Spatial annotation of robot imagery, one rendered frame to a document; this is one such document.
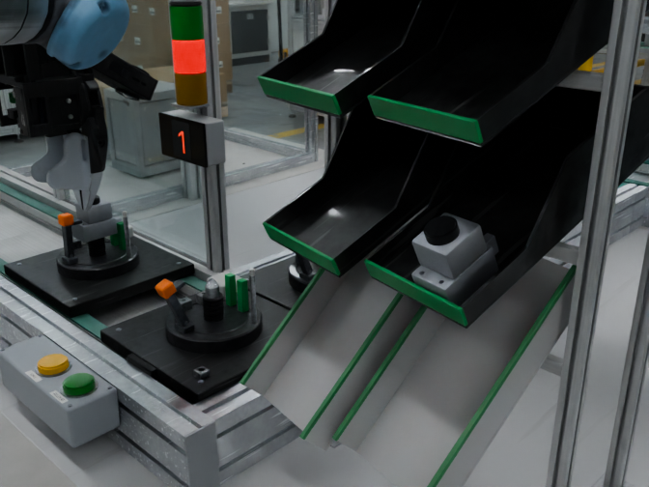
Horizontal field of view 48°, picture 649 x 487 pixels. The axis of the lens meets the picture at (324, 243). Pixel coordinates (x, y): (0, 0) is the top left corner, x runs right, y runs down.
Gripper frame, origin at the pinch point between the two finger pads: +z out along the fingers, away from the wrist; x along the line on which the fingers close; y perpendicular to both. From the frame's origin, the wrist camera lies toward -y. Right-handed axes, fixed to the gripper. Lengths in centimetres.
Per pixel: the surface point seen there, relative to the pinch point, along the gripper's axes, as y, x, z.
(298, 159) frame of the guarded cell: -115, -87, 35
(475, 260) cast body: -14.2, 41.3, -0.4
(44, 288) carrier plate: -8.5, -36.2, 26.3
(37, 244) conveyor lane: -22, -69, 32
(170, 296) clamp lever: -11.8, -4.0, 17.8
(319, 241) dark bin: -14.3, 21.9, 3.3
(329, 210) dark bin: -18.6, 19.3, 1.5
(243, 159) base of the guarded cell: -108, -105, 37
